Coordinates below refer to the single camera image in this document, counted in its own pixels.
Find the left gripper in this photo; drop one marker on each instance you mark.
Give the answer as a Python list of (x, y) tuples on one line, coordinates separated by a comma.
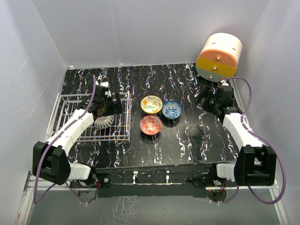
[(116, 107)]

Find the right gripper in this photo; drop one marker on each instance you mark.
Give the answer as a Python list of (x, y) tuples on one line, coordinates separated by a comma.
[(209, 92)]

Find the white orange-rimmed bowl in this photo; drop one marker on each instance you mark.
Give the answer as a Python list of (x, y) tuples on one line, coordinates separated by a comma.
[(104, 122)]

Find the red patterned bowl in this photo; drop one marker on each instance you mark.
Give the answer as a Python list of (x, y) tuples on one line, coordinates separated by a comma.
[(150, 125)]

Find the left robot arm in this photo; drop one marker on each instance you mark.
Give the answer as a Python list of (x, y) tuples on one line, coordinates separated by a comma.
[(67, 136)]

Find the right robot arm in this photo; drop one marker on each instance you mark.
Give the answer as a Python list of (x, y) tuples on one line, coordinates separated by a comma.
[(256, 162)]

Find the round pastel drawer cabinet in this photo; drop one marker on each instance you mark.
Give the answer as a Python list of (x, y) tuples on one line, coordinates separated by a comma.
[(219, 57)]

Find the yellow floral bowl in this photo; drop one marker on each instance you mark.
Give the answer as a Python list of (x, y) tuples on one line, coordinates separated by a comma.
[(151, 105)]

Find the blue floral bowl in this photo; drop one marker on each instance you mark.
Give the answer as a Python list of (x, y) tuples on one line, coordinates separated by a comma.
[(172, 109)]

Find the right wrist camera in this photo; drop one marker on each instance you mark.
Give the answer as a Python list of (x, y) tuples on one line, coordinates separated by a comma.
[(223, 82)]

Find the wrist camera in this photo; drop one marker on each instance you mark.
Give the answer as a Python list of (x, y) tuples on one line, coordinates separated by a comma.
[(105, 90), (223, 82)]

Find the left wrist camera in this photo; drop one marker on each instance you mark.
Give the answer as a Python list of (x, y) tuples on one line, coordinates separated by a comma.
[(105, 90)]

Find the white wire dish rack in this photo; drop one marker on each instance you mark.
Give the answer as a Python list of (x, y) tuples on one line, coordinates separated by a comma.
[(113, 128)]

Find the aluminium frame rail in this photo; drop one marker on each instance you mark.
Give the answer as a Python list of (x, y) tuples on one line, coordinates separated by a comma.
[(25, 206)]

